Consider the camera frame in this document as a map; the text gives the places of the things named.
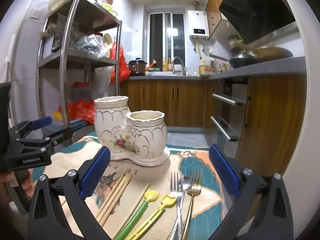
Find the white water heater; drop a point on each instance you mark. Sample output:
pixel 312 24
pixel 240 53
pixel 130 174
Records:
pixel 198 23

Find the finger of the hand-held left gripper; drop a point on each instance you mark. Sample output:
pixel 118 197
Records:
pixel 40 123
pixel 60 134

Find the red-lidded plastic container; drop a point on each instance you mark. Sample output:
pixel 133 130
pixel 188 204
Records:
pixel 81 92

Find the yellow plastic spoon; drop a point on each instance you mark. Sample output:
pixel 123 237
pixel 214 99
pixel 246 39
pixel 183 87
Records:
pixel 152 217

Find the wooden wall cabinets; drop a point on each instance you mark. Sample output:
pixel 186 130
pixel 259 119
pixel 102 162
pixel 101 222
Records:
pixel 215 7

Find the chrome faucet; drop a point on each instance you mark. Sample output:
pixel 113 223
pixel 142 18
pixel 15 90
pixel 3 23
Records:
pixel 178 60

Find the black wok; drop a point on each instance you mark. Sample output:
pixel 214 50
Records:
pixel 242 62

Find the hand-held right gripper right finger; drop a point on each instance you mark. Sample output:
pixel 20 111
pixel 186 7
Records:
pixel 225 172

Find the printed tablecloth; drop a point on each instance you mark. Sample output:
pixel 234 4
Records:
pixel 155 175

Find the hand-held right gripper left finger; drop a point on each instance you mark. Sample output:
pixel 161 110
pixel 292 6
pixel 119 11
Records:
pixel 96 172

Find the sliding window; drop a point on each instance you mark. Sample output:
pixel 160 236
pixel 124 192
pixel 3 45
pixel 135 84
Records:
pixel 166 40

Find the grey kitchen countertop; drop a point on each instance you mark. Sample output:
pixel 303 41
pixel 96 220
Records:
pixel 250 68

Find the row of seasoning bottles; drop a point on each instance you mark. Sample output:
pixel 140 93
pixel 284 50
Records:
pixel 223 68

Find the person's left hand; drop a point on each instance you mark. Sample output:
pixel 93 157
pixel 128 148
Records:
pixel 26 182

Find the large yellow oil bottle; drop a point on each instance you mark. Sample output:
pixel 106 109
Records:
pixel 203 68

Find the hanging red plastic bag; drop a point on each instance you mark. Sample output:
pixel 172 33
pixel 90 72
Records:
pixel 121 65

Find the knife block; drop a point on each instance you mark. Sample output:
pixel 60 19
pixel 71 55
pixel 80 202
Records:
pixel 213 66

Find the brown frying pan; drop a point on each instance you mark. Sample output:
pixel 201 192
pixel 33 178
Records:
pixel 272 52

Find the dark red rice cooker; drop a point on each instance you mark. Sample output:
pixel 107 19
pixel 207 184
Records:
pixel 136 67

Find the gold fork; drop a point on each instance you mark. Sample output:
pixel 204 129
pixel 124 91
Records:
pixel 193 191

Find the wooden base cabinets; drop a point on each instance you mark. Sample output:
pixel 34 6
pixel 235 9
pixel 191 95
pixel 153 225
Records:
pixel 272 120

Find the cream ceramic double utensil holder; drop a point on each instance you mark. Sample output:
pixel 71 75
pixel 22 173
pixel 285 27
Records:
pixel 150 135

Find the crumpled red plastic bag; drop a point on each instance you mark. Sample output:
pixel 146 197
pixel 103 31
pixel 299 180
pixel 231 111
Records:
pixel 80 110

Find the crumpled grey plastic bag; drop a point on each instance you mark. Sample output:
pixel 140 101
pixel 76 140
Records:
pixel 90 45

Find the metal shelf rack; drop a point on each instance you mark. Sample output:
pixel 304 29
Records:
pixel 75 57

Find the black range hood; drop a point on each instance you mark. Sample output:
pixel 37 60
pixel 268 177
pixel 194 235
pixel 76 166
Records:
pixel 257 12

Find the white plastic bag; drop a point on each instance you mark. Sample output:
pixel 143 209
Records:
pixel 102 80

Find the built-in steel oven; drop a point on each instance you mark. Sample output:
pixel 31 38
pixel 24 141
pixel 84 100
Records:
pixel 230 115

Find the silver fork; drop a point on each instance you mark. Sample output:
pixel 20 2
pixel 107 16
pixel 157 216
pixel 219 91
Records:
pixel 175 192

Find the small amber bottle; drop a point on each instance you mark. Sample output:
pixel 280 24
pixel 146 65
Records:
pixel 169 66
pixel 164 66

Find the silver spoon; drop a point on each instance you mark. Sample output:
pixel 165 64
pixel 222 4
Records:
pixel 186 183

